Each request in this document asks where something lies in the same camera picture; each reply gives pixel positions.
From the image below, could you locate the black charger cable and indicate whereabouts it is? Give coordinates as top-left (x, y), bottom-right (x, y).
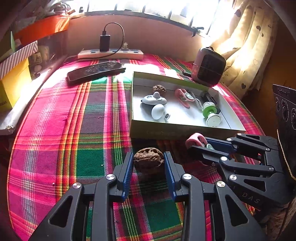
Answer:
top-left (63, 22), bottom-right (125, 63)

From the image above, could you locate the white power strip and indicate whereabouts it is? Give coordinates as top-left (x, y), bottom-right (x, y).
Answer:
top-left (77, 49), bottom-right (144, 60)

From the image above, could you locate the cream heart curtain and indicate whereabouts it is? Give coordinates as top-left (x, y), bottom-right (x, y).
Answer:
top-left (208, 1), bottom-right (278, 98)

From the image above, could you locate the green white cardboard tray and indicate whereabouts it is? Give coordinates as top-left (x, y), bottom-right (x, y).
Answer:
top-left (129, 72), bottom-right (245, 140)

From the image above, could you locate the black smartphone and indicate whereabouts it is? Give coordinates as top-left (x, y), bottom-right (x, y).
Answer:
top-left (67, 61), bottom-right (126, 85)

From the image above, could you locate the large brown walnut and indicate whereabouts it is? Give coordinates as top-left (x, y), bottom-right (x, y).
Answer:
top-left (133, 148), bottom-right (164, 175)

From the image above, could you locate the pink black mini heater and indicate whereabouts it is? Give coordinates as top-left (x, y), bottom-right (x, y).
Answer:
top-left (191, 47), bottom-right (226, 87)

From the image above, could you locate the pink cable clip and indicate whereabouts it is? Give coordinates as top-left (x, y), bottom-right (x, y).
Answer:
top-left (175, 88), bottom-right (195, 108)
top-left (185, 133), bottom-right (214, 150)

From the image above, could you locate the white panda toy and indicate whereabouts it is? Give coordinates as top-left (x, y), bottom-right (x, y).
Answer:
top-left (141, 91), bottom-right (167, 105)

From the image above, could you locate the striped box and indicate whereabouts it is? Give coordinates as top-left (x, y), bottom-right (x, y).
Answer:
top-left (0, 40), bottom-right (38, 79)

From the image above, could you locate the plaid tablecloth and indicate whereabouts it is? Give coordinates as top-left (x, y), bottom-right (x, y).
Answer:
top-left (6, 54), bottom-right (265, 241)

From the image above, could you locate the green white suction holder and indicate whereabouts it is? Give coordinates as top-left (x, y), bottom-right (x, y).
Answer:
top-left (202, 102), bottom-right (222, 127)

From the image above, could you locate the white usb cable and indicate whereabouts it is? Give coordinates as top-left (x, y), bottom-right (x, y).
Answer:
top-left (188, 91), bottom-right (203, 112)

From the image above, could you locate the orange tray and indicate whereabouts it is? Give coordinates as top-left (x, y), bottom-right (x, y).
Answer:
top-left (14, 15), bottom-right (71, 46)

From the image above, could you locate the yellow box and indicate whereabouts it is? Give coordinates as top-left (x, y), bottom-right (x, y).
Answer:
top-left (1, 58), bottom-right (32, 113)

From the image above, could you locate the small figurine on strip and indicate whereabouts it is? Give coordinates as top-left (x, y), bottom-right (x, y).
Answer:
top-left (121, 42), bottom-right (129, 51)

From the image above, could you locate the green box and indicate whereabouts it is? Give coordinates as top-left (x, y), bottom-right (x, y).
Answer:
top-left (0, 31), bottom-right (16, 62)

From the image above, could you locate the right black camera box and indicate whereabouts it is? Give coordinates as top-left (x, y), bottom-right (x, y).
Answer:
top-left (273, 84), bottom-right (295, 181)

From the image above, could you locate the black battery pack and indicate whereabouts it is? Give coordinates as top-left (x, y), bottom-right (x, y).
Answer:
top-left (201, 92), bottom-right (221, 114)

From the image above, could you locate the black charger adapter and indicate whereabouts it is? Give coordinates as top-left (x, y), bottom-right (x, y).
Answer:
top-left (99, 30), bottom-right (110, 52)

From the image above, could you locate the small walnut in tray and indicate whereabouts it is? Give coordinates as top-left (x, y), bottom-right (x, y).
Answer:
top-left (152, 85), bottom-right (167, 96)

